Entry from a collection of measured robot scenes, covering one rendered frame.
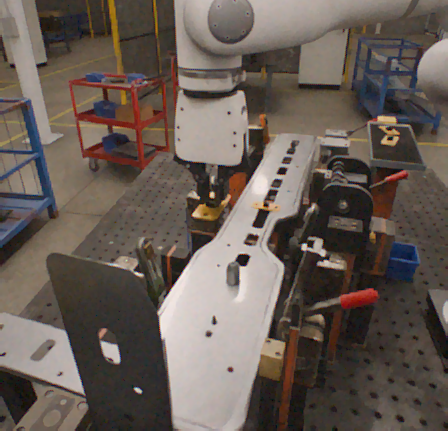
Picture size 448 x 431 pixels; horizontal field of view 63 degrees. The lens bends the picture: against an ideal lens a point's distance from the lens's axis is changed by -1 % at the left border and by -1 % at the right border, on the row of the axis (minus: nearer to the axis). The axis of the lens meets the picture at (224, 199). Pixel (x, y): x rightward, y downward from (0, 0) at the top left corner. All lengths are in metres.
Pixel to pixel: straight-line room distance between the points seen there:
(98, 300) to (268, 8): 0.33
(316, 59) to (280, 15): 7.21
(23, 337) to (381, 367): 0.85
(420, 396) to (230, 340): 0.56
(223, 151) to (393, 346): 0.83
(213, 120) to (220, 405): 0.42
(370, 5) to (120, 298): 0.45
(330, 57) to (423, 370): 6.86
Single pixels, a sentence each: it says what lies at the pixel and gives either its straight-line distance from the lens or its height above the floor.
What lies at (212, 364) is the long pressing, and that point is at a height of 1.00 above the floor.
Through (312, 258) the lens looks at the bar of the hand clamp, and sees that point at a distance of 0.57.
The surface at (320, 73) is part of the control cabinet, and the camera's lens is 7.67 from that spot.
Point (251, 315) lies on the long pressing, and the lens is 0.75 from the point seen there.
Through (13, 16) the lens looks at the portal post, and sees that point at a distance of 4.90.
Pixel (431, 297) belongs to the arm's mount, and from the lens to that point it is 1.26.
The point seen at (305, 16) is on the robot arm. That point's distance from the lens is 0.44.
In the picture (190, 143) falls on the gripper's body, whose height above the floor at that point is 1.36.
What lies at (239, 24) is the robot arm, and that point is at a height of 1.52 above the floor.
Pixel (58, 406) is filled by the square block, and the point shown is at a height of 1.06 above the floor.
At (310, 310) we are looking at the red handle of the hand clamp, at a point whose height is 1.09.
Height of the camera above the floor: 1.54
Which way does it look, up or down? 28 degrees down
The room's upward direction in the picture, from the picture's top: straight up
